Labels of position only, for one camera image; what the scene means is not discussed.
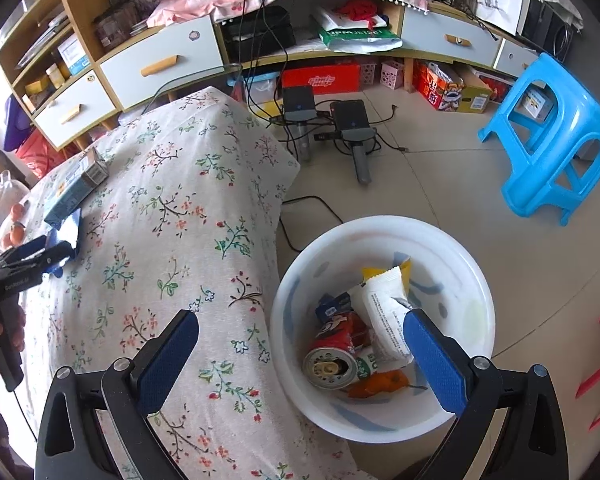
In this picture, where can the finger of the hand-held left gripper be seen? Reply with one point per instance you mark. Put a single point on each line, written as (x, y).
(27, 249)
(55, 255)

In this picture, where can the red plastic rack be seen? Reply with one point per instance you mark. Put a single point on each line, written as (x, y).
(597, 375)

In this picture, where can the purple plastic container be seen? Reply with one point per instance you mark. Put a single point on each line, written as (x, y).
(15, 125)

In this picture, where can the red metal can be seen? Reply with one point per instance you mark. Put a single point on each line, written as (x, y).
(330, 367)

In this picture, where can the light blue box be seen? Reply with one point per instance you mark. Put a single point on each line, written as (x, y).
(72, 55)

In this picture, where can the yellow snack wrapper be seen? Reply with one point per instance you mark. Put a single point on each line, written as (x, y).
(373, 273)

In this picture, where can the red cardboard box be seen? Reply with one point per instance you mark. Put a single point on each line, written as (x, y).
(320, 79)

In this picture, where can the floral tablecloth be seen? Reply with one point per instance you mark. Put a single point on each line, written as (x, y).
(180, 210)

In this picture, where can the green white plastic bag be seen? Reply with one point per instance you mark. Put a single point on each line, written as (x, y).
(355, 37)

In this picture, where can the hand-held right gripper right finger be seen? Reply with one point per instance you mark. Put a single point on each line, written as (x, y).
(432, 360)

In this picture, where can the orange fruit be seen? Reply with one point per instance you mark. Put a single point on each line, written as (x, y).
(15, 236)
(17, 211)

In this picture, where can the black bag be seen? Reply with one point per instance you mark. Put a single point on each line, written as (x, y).
(260, 32)

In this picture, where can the small blue white box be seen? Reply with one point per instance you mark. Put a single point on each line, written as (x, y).
(332, 305)

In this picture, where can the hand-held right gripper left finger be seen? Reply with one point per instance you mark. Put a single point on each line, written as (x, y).
(167, 365)

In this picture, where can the orange plastic toy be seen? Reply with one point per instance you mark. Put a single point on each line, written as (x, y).
(380, 384)

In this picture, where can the pink perforated basket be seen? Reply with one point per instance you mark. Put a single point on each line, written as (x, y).
(370, 74)
(392, 75)

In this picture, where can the wooden cabinet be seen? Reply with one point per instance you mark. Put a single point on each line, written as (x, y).
(80, 5)

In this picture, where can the white plastic basin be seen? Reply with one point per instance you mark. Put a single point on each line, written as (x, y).
(330, 245)

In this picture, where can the black speaker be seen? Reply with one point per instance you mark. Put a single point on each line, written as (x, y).
(550, 25)

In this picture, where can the blue carton box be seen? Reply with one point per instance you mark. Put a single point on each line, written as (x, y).
(70, 195)

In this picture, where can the red plastic bag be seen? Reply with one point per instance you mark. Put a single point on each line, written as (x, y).
(37, 155)

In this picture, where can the blue foil packet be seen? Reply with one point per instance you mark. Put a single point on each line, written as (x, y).
(70, 230)

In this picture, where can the small grey drawer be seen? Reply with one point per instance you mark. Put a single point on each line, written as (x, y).
(517, 57)

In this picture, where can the white plastic wrapper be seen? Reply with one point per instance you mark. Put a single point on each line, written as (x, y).
(385, 310)

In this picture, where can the glass jar with wooden lid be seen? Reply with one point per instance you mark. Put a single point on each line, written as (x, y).
(10, 192)

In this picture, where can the blue plastic stool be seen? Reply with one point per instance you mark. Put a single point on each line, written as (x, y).
(575, 125)

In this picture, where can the grey drawer with sticker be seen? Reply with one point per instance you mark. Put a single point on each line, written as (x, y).
(55, 105)

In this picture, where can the long grey drawer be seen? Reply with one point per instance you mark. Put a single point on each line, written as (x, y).
(430, 35)

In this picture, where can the red knitted item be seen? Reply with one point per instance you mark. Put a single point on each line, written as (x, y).
(362, 12)

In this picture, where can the printed cardboard box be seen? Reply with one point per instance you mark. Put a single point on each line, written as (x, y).
(440, 87)

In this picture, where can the large grey drawer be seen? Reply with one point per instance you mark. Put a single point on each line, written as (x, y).
(190, 55)

